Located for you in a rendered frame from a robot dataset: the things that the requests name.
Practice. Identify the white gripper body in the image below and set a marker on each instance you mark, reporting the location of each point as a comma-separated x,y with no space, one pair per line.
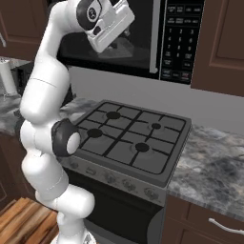
116,27

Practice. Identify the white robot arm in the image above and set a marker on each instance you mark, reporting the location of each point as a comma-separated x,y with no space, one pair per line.
44,95

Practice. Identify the black microwave door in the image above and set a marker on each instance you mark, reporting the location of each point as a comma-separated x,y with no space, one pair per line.
139,47

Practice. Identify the black microwave oven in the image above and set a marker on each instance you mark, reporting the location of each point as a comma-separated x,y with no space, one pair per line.
181,38

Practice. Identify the black oven door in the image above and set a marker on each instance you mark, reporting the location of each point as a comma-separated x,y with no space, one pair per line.
127,216

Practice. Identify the grey stove with hob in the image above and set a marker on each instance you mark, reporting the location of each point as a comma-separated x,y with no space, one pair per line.
133,136

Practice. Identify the white cylinder container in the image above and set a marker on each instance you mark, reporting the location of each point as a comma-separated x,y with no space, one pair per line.
7,77

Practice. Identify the grey stove knob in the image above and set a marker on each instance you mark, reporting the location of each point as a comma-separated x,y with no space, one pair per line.
150,192
74,165
110,178
129,184
91,172

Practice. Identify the brown base cupboard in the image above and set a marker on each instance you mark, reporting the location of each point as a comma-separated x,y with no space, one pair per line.
11,171

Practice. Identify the brown drawer front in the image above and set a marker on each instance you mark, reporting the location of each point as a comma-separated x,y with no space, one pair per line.
197,228

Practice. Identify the brown wall cupboard door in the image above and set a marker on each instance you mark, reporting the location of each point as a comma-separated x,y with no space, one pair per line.
222,44
22,25

